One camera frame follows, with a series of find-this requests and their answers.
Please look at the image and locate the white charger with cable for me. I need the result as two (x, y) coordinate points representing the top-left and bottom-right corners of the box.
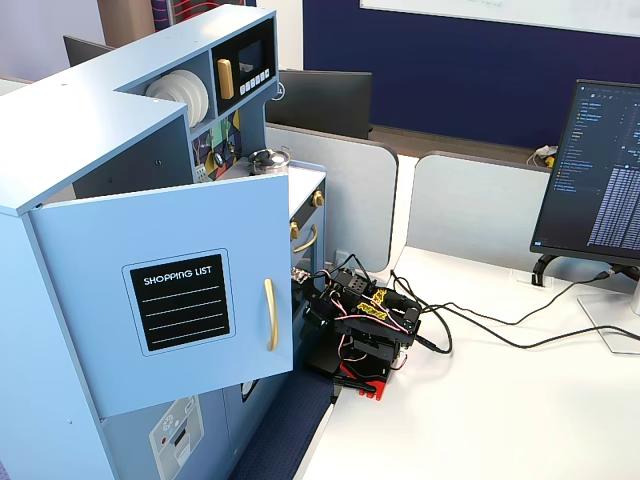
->
(525, 144), (559, 167)

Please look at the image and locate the gold oven door handle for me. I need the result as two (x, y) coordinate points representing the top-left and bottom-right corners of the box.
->
(293, 224), (320, 255)

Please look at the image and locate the black flat base box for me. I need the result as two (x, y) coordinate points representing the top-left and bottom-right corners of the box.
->
(305, 344), (346, 377)

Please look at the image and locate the blue ice dispenser print door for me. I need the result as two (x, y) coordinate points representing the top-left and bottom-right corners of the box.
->
(99, 387), (229, 480)

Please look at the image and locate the black cable bracket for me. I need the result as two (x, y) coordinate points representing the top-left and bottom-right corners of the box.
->
(530, 253), (559, 288)

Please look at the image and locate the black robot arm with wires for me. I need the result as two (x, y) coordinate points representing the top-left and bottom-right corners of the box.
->
(309, 253), (424, 379)

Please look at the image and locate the blue toy kitchen unit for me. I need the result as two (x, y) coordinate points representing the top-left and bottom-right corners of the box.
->
(0, 3), (329, 480)

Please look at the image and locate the white whiteboard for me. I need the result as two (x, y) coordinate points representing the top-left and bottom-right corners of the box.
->
(359, 0), (640, 39)

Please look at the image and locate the small metal pot with lid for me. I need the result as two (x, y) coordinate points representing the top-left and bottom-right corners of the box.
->
(248, 146), (293, 176)

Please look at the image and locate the white plates stack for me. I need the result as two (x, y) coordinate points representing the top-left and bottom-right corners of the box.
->
(159, 71), (203, 124)

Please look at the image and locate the black toy microwave door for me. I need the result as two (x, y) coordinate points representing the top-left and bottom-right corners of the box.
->
(210, 18), (277, 118)

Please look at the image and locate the yellow printed tape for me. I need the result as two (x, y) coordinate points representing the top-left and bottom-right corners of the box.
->
(357, 288), (391, 322)

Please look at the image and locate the computer monitor showing code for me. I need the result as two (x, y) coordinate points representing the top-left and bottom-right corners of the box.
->
(529, 78), (640, 267)

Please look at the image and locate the navy banner with red lines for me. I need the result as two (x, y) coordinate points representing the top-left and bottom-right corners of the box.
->
(149, 0), (257, 32)

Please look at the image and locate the blue shopping list cabinet door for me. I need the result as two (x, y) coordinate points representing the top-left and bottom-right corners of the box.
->
(27, 172), (296, 420)

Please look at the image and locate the black cable to monitor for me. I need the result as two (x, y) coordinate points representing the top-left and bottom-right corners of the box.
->
(389, 268), (615, 327)

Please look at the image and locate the red table clamp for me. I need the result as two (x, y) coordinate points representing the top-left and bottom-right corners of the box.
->
(333, 360), (390, 402)

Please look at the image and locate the black power cable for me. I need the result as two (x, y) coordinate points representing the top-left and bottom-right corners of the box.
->
(414, 299), (640, 357)

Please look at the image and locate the gold curved cabinet door handle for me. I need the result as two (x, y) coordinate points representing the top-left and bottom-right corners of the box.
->
(262, 277), (280, 353)

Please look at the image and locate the silver monitor stand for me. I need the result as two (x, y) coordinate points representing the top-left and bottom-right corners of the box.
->
(577, 277), (640, 356)

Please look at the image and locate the grey rounded desk divider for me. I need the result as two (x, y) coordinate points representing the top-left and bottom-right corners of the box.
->
(264, 122), (400, 274)
(405, 150), (552, 272)

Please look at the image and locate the colourful patterned backsplash panel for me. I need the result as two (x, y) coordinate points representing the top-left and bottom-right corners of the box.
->
(191, 110), (242, 184)

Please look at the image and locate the black monitor seen from behind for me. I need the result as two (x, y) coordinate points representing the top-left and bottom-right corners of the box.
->
(264, 68), (374, 141)
(63, 35), (117, 68)

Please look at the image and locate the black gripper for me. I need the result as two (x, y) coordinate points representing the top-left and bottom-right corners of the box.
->
(301, 279), (335, 351)

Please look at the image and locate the gold microwave door handle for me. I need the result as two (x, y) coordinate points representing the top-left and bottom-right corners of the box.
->
(215, 58), (236, 101)

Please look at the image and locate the white toy plate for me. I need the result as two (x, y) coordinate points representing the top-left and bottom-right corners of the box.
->
(144, 74), (194, 109)
(172, 68), (210, 126)

